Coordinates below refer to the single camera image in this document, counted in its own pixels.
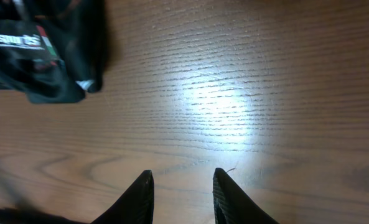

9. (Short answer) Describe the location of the black patterned shirt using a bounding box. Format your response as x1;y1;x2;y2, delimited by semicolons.
0;0;109;104

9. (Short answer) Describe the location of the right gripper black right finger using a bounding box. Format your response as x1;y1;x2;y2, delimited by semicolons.
213;168;278;224

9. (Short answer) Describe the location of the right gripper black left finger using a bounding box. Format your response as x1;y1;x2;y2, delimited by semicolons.
91;170;154;224

